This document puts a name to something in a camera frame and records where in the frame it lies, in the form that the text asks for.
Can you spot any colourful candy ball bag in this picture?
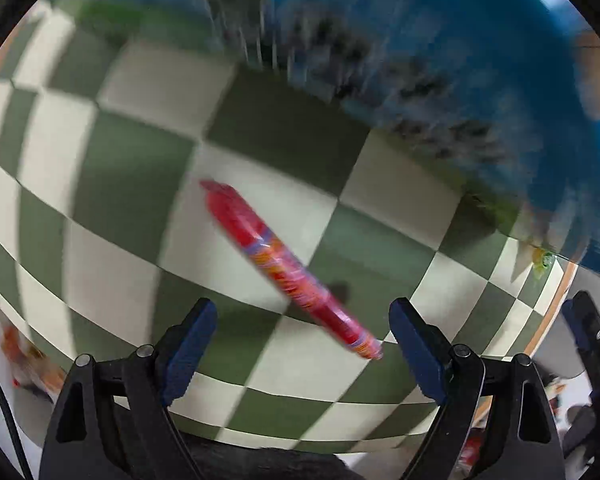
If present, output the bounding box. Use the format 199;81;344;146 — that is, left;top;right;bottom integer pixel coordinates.
531;247;555;278

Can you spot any red sausage stick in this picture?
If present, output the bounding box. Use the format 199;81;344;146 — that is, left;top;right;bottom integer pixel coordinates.
200;179;382;360

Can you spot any orange panda snack packet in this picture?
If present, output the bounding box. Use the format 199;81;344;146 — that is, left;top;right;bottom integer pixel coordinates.
1;324;66;402

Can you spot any open cardboard box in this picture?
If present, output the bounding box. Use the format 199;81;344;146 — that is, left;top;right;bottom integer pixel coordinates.
53;0;600;275

